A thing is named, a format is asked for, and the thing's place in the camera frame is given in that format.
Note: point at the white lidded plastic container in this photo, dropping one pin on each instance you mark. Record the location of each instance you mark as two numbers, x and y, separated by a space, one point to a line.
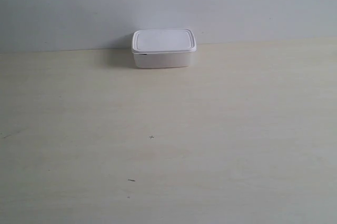
163 48

